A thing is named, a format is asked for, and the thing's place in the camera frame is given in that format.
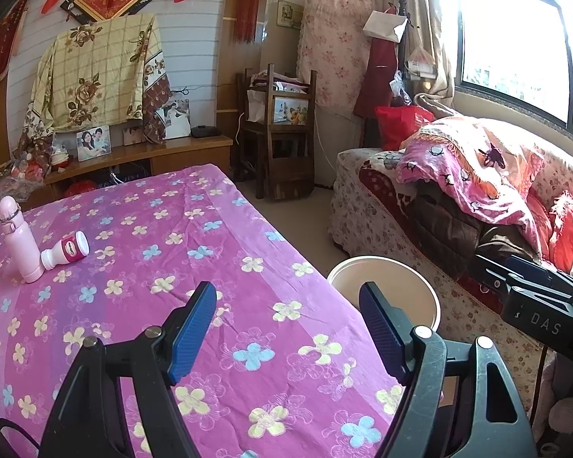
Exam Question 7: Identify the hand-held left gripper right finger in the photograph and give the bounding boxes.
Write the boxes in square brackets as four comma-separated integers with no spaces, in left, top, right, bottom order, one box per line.
[358,281,538,458]

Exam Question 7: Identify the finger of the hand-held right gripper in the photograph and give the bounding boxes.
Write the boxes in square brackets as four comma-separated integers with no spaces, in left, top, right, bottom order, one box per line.
[506,254,573,299]
[469,254,516,299]

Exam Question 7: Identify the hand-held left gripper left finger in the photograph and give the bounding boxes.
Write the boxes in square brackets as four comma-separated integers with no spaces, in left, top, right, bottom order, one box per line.
[38,281,218,458]

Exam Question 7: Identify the cream plastic bucket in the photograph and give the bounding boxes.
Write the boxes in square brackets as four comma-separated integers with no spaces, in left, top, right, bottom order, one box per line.
[327,256,442,344]

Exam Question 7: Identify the red cushion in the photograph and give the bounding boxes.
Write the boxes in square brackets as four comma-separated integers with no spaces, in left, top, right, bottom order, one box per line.
[525,186,573,273]

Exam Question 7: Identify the brown jacket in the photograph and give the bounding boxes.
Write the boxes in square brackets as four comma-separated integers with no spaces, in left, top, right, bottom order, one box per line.
[413,179,540,282]

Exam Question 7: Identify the pink floral tablecloth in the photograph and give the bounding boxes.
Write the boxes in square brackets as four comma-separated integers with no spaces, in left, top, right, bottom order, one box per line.
[0,163,445,458]

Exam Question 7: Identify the floral covered sofa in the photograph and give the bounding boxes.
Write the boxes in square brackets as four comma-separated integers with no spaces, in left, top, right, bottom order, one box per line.
[329,114,573,416]

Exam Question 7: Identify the pink printed blanket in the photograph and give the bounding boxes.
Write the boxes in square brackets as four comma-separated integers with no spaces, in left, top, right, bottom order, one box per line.
[395,117,555,258]

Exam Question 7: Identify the red floral sofa throw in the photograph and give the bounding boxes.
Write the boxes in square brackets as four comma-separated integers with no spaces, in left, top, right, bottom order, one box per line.
[358,162,507,306]

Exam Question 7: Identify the small white bottle red label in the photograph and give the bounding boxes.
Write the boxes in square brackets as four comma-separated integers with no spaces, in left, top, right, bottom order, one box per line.
[39,231,91,272]

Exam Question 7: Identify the red plastic bag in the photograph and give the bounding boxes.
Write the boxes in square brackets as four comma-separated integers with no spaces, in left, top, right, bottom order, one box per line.
[375,105,435,151]

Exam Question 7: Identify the wooden cabinet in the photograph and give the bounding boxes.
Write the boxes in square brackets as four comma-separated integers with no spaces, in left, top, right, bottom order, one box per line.
[10,134,234,211]

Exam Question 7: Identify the pink water bottle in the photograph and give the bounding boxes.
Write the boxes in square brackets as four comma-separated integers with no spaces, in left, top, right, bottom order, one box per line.
[0,195,44,283]

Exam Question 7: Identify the dark wooden chair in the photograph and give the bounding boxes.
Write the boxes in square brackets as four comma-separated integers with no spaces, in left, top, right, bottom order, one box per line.
[236,64,318,201]

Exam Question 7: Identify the translucent hanging plastic bag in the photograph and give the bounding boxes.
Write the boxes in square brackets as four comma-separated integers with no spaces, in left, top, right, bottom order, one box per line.
[406,45,437,79]

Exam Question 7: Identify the dark red hanging garment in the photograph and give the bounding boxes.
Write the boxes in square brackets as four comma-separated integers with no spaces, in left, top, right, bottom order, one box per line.
[353,35,402,120]

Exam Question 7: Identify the window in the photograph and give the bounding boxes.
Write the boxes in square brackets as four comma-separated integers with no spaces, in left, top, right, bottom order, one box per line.
[434,0,573,141]

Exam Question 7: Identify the clear plastic bag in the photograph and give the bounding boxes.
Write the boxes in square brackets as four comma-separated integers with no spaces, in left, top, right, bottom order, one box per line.
[0,148,72,201]

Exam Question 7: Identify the beige curtain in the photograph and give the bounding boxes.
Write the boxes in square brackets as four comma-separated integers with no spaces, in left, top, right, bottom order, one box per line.
[401,0,464,106]

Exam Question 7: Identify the white paper bag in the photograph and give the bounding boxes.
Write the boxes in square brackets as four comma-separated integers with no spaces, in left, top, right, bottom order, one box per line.
[363,10,408,44]

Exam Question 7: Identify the yellow floral cloth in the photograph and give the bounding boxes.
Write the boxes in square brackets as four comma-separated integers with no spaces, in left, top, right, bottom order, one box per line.
[13,13,173,160]

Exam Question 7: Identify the floral covered tall appliance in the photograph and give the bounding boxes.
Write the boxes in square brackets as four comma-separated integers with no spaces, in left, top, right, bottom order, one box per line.
[297,0,378,110]

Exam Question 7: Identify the red knot tassel ornament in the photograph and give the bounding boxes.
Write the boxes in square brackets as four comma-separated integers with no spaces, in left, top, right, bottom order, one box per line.
[231,0,287,46]

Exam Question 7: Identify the thin black cable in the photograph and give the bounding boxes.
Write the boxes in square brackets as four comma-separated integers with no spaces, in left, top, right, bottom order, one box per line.
[0,417,41,452]

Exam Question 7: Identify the couple photo frame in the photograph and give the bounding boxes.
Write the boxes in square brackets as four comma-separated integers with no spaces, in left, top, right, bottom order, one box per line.
[76,125,112,162]

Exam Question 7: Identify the small framed wall picture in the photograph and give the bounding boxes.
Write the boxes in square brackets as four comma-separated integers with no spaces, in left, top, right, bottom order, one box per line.
[277,0,305,29]

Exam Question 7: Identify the red hanging wall scroll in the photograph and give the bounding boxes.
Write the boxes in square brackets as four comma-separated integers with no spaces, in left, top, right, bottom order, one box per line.
[0,0,29,91]

